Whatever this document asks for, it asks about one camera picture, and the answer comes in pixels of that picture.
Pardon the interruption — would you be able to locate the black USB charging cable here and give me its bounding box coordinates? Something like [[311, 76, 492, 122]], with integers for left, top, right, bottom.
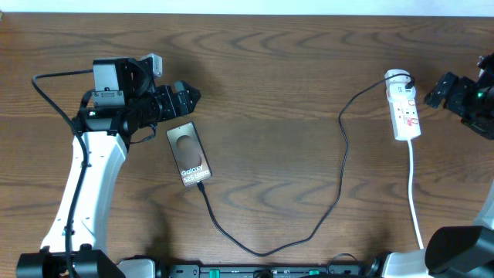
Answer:
[[196, 73, 416, 257]]

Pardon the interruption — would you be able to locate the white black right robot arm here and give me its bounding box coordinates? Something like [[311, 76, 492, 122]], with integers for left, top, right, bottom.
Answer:
[[377, 55, 493, 277]]

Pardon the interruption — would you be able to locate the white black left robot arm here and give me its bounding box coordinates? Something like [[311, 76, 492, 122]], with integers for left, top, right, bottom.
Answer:
[[16, 80, 201, 277]]

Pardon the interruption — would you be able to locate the white power strip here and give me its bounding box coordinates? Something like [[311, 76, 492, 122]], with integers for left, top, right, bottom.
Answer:
[[384, 69, 421, 141]]

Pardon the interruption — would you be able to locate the white power strip cord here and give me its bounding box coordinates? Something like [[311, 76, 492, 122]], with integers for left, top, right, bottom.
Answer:
[[407, 139, 425, 250]]

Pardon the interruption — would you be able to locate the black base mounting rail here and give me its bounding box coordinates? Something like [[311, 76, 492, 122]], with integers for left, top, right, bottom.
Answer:
[[115, 263, 374, 278]]

